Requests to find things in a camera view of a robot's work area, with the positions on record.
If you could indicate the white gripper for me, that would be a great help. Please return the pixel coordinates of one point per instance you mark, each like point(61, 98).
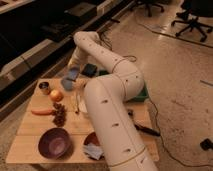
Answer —
point(75, 62)

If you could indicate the blue sponge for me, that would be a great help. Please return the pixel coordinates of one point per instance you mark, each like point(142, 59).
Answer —
point(73, 74)

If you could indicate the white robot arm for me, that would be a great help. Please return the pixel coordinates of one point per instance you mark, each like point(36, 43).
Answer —
point(123, 147)

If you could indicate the blue plastic cup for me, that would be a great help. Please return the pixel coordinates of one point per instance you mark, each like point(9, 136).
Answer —
point(67, 84)

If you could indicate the white cup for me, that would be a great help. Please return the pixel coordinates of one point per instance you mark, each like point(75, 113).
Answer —
point(82, 107)

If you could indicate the black box on floor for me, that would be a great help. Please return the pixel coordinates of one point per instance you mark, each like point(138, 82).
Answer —
point(89, 70)

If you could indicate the metal can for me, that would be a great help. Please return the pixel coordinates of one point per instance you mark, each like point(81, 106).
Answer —
point(45, 88)

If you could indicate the orange fruit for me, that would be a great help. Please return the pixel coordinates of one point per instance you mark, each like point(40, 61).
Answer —
point(56, 95)

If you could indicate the wooden spoon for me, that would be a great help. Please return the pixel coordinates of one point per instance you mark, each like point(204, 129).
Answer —
point(77, 110)

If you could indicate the bunch of dark grapes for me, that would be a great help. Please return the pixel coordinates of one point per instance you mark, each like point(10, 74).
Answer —
point(59, 114)

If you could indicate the green plastic tray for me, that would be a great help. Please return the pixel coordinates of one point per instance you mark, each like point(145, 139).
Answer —
point(141, 97)

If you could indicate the brown bowl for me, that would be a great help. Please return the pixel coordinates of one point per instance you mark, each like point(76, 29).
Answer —
point(91, 138)

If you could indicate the purple bowl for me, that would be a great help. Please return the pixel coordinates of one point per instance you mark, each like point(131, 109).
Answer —
point(54, 143)

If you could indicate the grey folded cloth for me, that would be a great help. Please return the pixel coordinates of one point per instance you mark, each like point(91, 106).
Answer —
point(93, 151)

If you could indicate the black office chair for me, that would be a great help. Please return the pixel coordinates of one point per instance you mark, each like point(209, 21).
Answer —
point(192, 11)

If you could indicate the black device on floor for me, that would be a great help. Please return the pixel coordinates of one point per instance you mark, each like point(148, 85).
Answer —
point(206, 144)

